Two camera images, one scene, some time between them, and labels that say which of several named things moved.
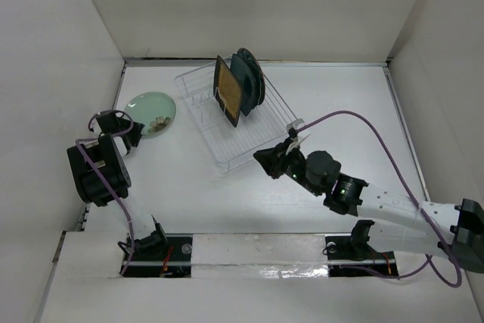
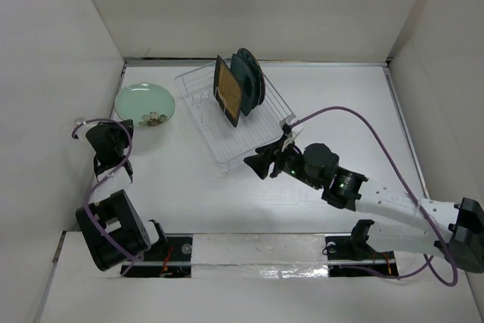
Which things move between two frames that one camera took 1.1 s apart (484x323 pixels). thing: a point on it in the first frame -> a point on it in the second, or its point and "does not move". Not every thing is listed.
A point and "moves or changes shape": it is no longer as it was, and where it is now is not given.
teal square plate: [246, 73] does not move
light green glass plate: [154, 110] moves or changes shape
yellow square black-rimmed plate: [228, 91] does not move
